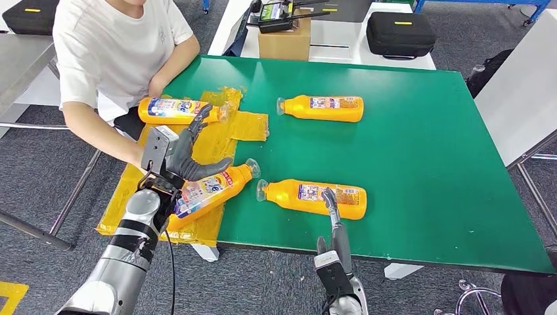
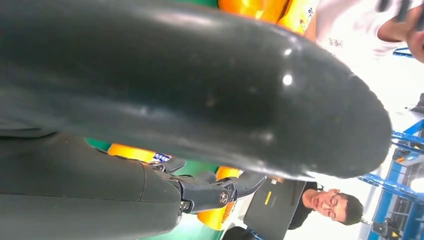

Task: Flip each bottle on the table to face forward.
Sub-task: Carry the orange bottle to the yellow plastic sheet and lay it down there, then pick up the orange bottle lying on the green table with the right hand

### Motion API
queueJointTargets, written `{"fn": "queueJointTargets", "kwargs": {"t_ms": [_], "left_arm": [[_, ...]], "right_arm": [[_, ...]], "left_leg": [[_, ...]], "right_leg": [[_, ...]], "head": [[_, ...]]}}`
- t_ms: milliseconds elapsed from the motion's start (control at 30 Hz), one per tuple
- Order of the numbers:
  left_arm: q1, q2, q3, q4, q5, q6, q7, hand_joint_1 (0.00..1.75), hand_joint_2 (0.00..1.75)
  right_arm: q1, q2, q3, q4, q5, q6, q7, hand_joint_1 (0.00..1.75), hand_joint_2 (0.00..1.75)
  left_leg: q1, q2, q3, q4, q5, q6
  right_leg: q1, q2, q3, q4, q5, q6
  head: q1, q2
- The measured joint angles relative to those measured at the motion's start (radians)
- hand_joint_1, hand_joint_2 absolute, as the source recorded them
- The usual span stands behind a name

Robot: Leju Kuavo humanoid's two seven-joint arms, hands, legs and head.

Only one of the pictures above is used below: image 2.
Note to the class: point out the person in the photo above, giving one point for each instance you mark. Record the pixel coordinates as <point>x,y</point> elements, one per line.
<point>334,205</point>
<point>348,33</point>

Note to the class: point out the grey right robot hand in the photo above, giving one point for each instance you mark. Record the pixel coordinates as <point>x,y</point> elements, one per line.
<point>165,82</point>

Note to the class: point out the blue metal rack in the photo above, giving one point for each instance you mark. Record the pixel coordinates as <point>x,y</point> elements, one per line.
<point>384,205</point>

